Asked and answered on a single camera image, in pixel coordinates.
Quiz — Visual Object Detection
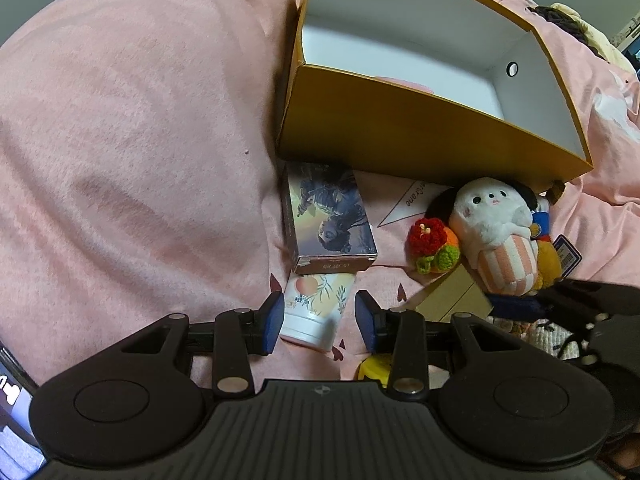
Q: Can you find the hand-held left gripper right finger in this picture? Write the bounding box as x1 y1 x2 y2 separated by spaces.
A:
354 290 521 401

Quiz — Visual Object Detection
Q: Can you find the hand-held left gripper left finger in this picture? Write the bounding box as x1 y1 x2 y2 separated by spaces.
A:
117 292 286 401

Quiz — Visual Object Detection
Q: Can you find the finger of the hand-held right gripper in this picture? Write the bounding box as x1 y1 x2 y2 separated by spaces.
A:
542 280 621 317

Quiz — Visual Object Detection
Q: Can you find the white hand cream tube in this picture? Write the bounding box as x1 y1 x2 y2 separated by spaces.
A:
279 271 358 352

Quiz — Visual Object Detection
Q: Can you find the yellow black small toy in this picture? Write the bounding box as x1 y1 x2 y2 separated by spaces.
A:
356 353 396 386

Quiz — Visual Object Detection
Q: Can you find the duck plush with blue stripes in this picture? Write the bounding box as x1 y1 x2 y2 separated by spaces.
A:
529 180 567 291

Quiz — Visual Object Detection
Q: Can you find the gold gift box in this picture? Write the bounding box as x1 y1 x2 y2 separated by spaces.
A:
414 262 493 323

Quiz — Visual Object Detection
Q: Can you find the panda plush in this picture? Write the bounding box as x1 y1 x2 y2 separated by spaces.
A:
431 176 542 296

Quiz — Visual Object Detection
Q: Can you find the art print box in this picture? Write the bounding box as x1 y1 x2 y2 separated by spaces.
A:
281 161 379 275

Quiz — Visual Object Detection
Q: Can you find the orange cardboard box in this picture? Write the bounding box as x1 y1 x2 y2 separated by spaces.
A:
276 0 595 188

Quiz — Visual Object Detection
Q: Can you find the blue barcode tag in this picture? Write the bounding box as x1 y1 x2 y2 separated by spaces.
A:
554 234 582 278

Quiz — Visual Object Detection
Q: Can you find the red orange crochet flower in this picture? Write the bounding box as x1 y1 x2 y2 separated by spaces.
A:
406 217 461 276

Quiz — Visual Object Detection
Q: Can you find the pink duvet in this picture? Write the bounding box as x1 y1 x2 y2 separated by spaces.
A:
0 0 640 461

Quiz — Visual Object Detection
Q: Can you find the pink flat box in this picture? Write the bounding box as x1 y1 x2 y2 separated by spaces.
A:
372 75 435 95

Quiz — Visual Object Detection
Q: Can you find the window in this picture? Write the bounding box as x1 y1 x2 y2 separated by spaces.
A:
612 10 640 68

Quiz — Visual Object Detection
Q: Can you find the cream plush with dark hair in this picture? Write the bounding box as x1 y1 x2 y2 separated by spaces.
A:
525 2 640 78

